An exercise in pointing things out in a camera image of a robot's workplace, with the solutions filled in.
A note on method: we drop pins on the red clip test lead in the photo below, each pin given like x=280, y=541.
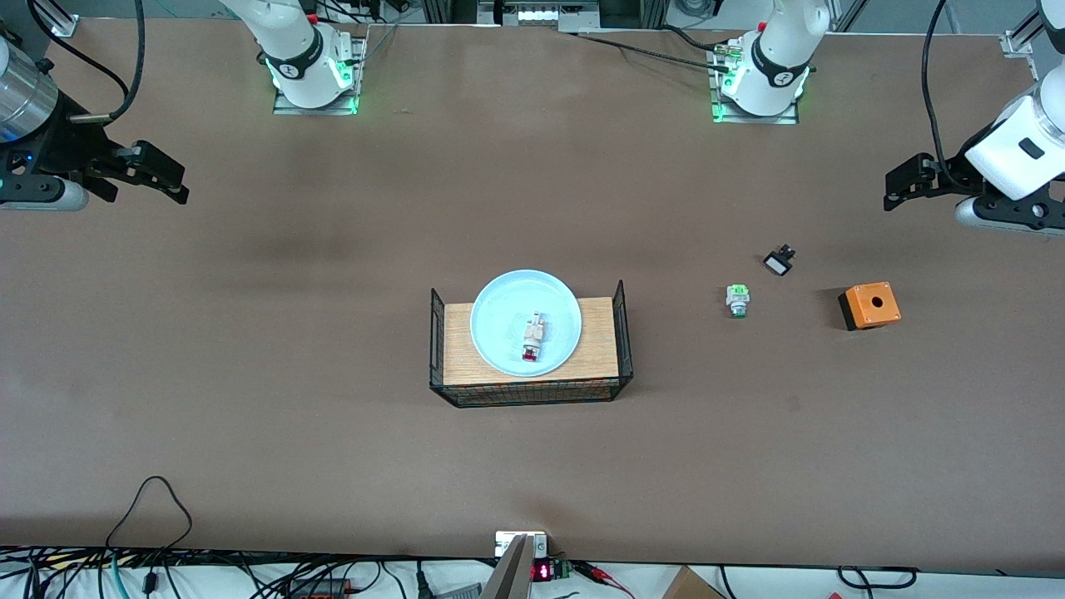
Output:
x=603, y=576

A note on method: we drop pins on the brown cardboard box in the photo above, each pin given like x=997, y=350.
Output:
x=691, y=585

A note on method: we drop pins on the black white rectangular switch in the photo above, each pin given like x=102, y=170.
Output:
x=779, y=263

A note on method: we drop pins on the green push button switch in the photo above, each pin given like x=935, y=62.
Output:
x=737, y=299

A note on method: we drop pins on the light blue round plate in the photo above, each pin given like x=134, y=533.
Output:
x=499, y=320

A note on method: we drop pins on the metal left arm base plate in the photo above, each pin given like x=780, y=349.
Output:
x=720, y=112

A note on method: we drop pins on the silver metal bracket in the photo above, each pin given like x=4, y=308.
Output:
x=517, y=553

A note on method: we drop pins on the red digit display module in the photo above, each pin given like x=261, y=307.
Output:
x=545, y=571

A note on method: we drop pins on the orange black button box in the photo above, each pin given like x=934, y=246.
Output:
x=869, y=305

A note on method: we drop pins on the red push button switch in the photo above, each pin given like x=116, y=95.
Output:
x=532, y=337

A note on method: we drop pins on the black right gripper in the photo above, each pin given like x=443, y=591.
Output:
x=73, y=150

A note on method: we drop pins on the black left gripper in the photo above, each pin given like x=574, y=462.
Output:
x=951, y=174

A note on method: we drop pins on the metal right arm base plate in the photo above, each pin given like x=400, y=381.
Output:
x=354, y=62

